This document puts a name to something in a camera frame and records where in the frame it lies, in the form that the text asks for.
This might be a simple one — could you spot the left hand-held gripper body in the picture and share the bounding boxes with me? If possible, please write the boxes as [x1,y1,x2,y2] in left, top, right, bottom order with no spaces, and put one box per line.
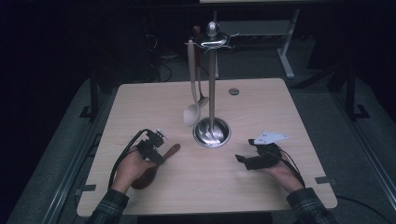
[135,128,169,161]

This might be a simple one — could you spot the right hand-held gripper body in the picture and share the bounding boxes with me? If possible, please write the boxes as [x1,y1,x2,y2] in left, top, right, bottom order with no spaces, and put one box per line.
[247,131,290,171]

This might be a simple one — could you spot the brown wooden spoon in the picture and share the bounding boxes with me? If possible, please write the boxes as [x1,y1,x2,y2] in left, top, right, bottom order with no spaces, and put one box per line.
[130,143,181,190]

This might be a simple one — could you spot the beige ladle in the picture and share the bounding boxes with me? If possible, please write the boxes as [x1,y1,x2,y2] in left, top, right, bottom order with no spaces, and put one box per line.
[182,39,202,128]

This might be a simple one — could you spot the metal utensil stand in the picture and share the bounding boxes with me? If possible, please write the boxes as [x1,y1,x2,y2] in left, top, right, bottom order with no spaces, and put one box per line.
[186,21,240,148]

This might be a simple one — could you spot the person's right hand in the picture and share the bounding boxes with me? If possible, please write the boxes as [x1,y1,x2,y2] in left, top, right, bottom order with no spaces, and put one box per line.
[264,158,304,194]

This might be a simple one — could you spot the person's left hand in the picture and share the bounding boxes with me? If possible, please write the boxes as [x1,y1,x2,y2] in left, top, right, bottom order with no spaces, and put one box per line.
[110,146,157,194]

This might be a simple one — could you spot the grey tape strip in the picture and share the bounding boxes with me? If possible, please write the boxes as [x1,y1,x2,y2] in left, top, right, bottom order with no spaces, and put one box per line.
[75,184,97,196]
[315,175,337,186]

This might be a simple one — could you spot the black metal stand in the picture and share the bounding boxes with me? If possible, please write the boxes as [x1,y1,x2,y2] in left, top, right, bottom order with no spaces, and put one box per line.
[78,68,101,120]
[345,62,372,120]

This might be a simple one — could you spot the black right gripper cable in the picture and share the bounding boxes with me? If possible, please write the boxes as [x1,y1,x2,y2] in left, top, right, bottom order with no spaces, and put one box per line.
[278,148,387,224]

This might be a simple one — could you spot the black floor cables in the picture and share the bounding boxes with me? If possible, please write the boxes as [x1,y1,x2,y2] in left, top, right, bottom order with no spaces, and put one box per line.
[145,33,188,82]

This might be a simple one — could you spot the metal floor rail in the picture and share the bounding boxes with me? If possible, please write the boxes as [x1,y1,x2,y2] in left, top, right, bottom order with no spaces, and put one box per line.
[331,91,396,203]
[40,133,104,224]

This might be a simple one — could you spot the white desk frame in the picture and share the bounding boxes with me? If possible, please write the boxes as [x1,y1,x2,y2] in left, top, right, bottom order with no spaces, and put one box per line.
[213,8,302,78]

